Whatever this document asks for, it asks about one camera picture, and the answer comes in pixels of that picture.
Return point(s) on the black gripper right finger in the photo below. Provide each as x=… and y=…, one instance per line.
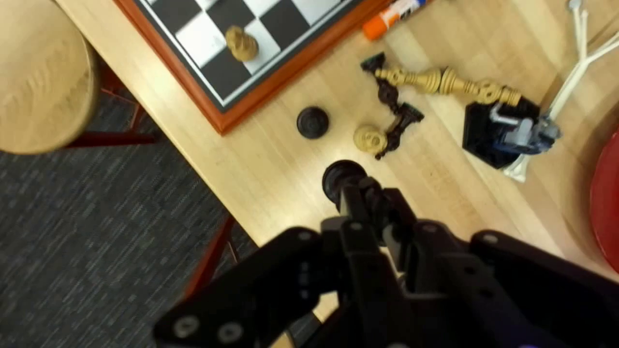
x=477, y=283

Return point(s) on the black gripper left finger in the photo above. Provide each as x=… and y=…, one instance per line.
x=361, y=271

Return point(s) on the cluster of chess pieces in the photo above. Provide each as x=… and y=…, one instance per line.
x=446, y=84

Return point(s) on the light wooden pawn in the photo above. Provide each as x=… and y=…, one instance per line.
x=369, y=138
x=243, y=43

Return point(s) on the black box with grey clip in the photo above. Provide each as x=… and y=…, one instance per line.
x=491, y=132

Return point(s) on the red round plate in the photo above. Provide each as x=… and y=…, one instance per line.
x=609, y=200

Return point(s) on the dark wooden pawn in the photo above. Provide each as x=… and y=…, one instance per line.
x=313, y=123

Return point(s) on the marker with orange cap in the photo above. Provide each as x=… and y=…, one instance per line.
x=394, y=16

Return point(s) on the round wooden stool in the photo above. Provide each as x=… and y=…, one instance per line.
x=40, y=78

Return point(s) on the chess board with orange frame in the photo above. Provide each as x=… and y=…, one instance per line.
x=224, y=74

